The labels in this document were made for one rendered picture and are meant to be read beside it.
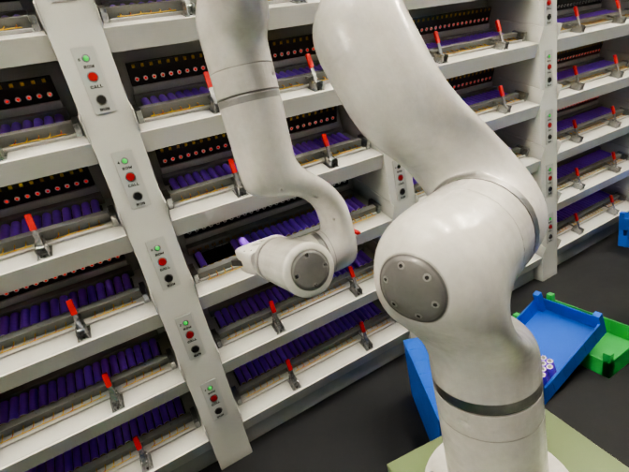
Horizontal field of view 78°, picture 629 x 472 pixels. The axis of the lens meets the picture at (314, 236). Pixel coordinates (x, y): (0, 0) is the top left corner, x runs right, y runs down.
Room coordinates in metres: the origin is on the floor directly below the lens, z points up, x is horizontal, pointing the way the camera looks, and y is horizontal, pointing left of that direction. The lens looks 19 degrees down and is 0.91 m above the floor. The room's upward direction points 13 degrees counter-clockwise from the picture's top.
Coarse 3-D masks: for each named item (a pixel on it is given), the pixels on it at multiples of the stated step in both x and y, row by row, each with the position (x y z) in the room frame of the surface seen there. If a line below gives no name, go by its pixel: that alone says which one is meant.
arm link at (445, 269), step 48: (480, 192) 0.34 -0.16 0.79; (384, 240) 0.32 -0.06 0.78; (432, 240) 0.29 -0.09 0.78; (480, 240) 0.28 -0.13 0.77; (528, 240) 0.32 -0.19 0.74; (384, 288) 0.31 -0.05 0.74; (432, 288) 0.27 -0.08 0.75; (480, 288) 0.27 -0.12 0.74; (432, 336) 0.30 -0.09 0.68; (480, 336) 0.27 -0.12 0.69; (528, 336) 0.33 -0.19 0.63; (480, 384) 0.31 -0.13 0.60; (528, 384) 0.31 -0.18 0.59
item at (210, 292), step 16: (368, 192) 1.20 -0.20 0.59; (288, 208) 1.16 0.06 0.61; (384, 208) 1.14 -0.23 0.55; (240, 224) 1.10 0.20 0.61; (368, 224) 1.10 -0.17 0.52; (384, 224) 1.10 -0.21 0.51; (192, 240) 1.04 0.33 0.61; (368, 240) 1.09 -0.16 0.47; (192, 256) 1.02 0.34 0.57; (192, 272) 0.92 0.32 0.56; (240, 272) 0.94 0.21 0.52; (208, 288) 0.89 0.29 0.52; (224, 288) 0.89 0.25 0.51; (240, 288) 0.92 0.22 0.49; (208, 304) 0.89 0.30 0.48
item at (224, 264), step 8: (368, 208) 1.13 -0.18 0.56; (352, 216) 1.11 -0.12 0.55; (360, 216) 1.12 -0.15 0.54; (296, 232) 1.05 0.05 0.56; (304, 232) 1.04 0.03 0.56; (216, 264) 0.94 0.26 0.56; (224, 264) 0.94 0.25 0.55; (200, 272) 0.92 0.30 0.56; (208, 272) 0.93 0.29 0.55; (216, 272) 0.93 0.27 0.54
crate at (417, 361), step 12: (408, 348) 0.91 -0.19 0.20; (420, 348) 0.89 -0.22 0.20; (408, 360) 0.91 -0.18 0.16; (420, 360) 0.85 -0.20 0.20; (408, 372) 0.94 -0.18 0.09; (420, 372) 0.80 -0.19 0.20; (420, 384) 0.78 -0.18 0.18; (432, 384) 0.75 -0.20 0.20; (420, 396) 0.81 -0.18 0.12; (432, 396) 0.72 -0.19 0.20; (420, 408) 0.83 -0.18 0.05; (432, 408) 0.69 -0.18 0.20; (432, 420) 0.70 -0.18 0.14; (432, 432) 0.72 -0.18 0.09
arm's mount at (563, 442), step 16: (560, 432) 0.42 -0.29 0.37; (576, 432) 0.42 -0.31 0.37; (432, 448) 0.45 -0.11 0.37; (560, 448) 0.40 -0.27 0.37; (576, 448) 0.39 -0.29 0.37; (592, 448) 0.39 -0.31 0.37; (400, 464) 0.43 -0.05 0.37; (416, 464) 0.43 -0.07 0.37; (576, 464) 0.37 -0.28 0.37; (592, 464) 0.36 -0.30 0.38; (608, 464) 0.36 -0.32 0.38
